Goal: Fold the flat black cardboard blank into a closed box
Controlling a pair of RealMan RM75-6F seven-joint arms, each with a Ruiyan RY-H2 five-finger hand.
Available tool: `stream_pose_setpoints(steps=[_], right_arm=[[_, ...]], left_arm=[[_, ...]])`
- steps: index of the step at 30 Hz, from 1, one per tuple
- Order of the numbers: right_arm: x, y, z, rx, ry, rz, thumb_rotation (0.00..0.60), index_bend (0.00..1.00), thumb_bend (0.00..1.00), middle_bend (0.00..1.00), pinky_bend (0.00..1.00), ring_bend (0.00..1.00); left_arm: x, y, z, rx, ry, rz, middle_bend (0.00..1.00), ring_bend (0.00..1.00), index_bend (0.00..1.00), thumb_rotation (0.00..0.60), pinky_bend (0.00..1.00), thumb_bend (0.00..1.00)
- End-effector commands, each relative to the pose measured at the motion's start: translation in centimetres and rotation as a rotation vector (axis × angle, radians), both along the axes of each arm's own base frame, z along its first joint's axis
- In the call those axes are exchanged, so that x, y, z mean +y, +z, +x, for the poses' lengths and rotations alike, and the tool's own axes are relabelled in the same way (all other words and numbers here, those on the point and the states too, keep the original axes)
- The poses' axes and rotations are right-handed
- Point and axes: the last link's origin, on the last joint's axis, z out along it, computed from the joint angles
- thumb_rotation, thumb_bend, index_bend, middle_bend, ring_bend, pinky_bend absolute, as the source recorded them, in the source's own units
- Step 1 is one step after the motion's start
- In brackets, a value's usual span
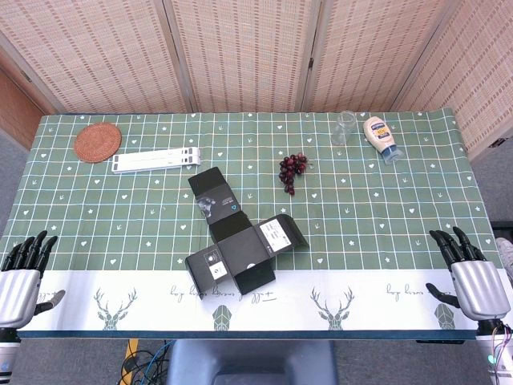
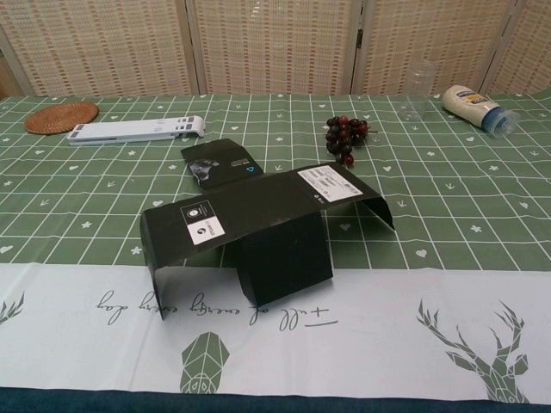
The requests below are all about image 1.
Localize black cardboard box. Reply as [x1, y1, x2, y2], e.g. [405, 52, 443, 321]
[184, 166, 310, 296]

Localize white mayonnaise squeeze bottle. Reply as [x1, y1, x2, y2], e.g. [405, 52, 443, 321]
[362, 115, 404, 165]

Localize round brown woven coaster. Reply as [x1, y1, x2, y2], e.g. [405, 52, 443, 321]
[73, 123, 123, 164]

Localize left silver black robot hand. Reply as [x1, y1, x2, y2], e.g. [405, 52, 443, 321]
[0, 230, 67, 330]

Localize clear glass cup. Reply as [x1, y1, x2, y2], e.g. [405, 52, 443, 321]
[329, 111, 357, 146]

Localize dark red grape bunch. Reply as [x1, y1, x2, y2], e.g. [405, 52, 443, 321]
[278, 152, 309, 197]

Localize white shoe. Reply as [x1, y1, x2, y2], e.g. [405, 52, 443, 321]
[495, 237, 513, 284]

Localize blue floor cable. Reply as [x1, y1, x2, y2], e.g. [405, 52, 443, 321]
[143, 340, 176, 385]

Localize black floor cables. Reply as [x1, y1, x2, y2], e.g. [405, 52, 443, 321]
[121, 348, 169, 385]

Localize brown wooden door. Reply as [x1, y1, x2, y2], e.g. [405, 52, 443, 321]
[0, 67, 47, 149]

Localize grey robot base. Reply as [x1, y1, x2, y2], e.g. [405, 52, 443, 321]
[165, 339, 340, 385]

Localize bamboo folding screen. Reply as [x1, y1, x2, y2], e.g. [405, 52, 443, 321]
[0, 0, 513, 161]

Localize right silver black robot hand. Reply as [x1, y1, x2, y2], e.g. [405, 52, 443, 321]
[425, 226, 513, 322]

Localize white folded stand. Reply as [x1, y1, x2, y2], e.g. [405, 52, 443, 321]
[111, 146, 202, 175]

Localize green checked deer tablecloth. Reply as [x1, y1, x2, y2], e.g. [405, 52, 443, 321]
[0, 107, 507, 333]

